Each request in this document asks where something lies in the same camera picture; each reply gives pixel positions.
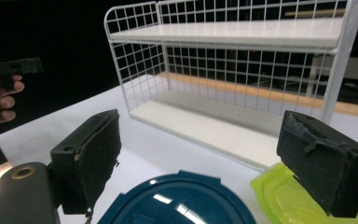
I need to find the white wire shelf rack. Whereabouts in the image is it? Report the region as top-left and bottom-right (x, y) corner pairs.
(103, 0), (358, 172)

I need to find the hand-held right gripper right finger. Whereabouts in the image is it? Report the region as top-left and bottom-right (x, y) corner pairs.
(276, 109), (358, 218)

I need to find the white table cover sheet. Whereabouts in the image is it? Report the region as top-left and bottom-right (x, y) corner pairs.
(0, 73), (358, 224)

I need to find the white desk frame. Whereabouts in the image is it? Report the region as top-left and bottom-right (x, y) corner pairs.
(306, 54), (358, 98)

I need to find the small green lidded container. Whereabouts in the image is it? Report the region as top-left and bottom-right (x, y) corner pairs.
(250, 161), (358, 224)

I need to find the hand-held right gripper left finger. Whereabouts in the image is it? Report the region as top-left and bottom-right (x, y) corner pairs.
(49, 108), (122, 216)

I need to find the round dark blue lidded container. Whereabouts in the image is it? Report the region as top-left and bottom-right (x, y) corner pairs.
(97, 170), (257, 224)

